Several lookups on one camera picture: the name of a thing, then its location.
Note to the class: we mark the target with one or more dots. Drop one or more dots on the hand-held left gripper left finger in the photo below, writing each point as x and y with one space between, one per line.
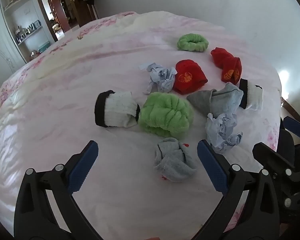
82 167

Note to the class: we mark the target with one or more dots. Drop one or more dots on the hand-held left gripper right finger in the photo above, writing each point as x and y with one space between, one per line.
212 167

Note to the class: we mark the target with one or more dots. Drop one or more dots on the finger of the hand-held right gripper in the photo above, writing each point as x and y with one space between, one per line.
297 128
272 155

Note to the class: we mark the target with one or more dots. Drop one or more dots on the green fluffy sock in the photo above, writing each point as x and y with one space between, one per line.
192 42
165 115

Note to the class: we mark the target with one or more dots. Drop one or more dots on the red sock gold print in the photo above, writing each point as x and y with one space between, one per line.
188 76
227 65

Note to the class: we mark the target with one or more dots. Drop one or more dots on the crumpled pale blue paper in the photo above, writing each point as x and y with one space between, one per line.
162 76
221 132

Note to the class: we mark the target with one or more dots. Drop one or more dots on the light grey sock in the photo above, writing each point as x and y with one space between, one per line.
173 160

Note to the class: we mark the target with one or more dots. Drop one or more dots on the white sock black cuff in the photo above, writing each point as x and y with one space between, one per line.
115 108
252 94

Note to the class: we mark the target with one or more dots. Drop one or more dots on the dark grey sock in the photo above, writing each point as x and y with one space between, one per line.
215 100

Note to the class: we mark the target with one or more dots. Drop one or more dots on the pink floral blanket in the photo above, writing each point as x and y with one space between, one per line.
65 80

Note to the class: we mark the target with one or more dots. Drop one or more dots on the teal box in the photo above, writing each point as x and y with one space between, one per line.
43 47

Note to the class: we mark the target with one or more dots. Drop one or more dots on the brown wooden door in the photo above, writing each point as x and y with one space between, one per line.
83 10

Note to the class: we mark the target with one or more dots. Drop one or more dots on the white wall shelf unit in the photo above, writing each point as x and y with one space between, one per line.
25 27

